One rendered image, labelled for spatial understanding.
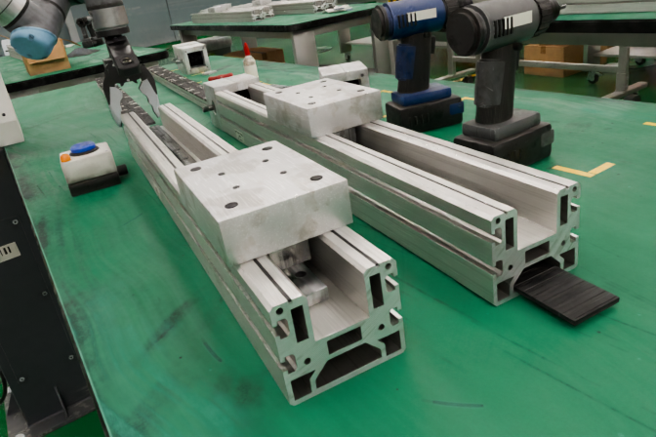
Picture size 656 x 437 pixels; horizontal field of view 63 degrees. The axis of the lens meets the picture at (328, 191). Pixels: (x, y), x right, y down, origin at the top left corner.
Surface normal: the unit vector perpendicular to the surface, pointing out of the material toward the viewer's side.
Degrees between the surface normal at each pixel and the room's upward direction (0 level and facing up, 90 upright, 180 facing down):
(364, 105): 90
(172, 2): 90
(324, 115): 90
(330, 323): 0
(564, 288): 0
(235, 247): 90
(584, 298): 0
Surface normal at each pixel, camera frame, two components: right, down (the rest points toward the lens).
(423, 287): -0.15, -0.91
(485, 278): -0.88, 0.29
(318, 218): 0.45, 0.28
